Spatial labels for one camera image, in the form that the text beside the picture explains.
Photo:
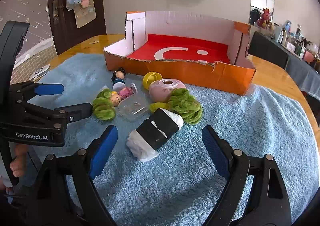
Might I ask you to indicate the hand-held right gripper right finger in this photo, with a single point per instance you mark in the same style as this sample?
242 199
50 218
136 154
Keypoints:
215 148

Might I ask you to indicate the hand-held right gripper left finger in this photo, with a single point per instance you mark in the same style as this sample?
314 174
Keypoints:
105 148

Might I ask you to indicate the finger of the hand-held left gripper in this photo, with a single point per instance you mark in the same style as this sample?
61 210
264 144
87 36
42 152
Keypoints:
77 112
50 89

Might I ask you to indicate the green yarn bundle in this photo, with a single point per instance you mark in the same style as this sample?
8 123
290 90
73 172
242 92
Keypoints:
185 106
103 113

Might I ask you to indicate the clear plastic box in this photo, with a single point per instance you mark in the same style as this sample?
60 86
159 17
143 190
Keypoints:
132 111

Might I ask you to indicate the pink dress figurine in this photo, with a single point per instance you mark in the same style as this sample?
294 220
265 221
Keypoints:
124 93

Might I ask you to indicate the black and white package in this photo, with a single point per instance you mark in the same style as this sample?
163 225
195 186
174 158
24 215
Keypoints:
155 133

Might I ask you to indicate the black-haired figurine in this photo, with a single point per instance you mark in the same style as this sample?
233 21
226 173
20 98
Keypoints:
119 73

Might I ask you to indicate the small pale yellow yarn bundle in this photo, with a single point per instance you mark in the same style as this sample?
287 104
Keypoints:
157 106

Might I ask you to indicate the pink round container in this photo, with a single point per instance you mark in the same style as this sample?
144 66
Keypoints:
162 92

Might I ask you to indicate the orange cardboard box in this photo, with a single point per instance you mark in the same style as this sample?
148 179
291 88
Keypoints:
190 70

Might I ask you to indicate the person's left hand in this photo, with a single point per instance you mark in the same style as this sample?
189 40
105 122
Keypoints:
18 159

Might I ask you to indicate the white round device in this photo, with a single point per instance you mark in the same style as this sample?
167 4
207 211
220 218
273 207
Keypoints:
41 70

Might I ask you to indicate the blue fluffy towel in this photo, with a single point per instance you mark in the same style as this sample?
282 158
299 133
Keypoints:
175 186

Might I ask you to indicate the dark brown door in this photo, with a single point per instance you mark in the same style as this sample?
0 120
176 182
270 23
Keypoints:
62 33

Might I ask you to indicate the small paper tag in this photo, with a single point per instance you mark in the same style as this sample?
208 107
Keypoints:
93 41

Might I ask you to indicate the blue grey tablecloth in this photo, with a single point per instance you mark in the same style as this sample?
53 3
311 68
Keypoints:
302 75

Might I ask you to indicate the dark hanging clothes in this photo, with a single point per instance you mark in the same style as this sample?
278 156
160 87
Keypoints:
255 15

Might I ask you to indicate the pink rabbit plush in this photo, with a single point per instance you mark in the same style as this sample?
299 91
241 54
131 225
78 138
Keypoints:
265 17

